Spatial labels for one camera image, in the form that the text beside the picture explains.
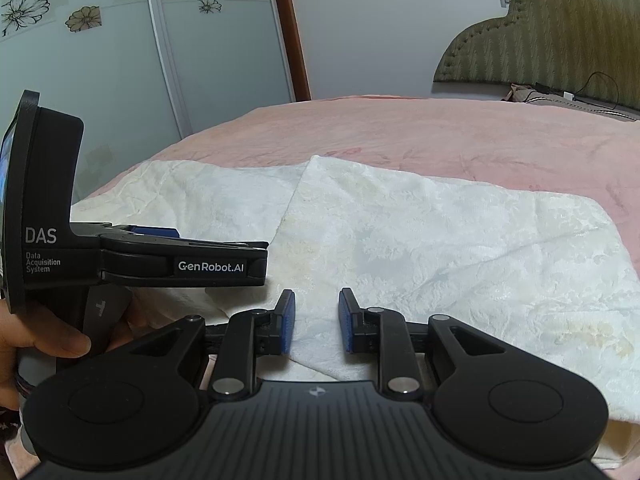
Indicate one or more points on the person's left hand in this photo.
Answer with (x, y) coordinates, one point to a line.
(35, 340)

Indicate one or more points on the flower-print wardrobe sliding door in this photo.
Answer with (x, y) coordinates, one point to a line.
(75, 70)
(225, 50)

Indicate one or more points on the white charger plug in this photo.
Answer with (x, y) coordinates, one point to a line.
(568, 95)

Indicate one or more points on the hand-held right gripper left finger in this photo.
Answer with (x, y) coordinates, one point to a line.
(287, 322)

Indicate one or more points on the olive green padded headboard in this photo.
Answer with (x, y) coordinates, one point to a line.
(550, 35)

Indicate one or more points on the pink bed blanket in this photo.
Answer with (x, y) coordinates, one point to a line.
(400, 130)

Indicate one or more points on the white textured pants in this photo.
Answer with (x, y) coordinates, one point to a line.
(450, 240)

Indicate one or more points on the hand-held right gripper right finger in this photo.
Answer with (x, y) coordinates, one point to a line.
(346, 322)

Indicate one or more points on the brown wooden wardrobe trim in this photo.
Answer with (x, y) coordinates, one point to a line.
(292, 30)

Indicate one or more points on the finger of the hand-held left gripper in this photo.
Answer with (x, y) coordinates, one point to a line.
(155, 232)

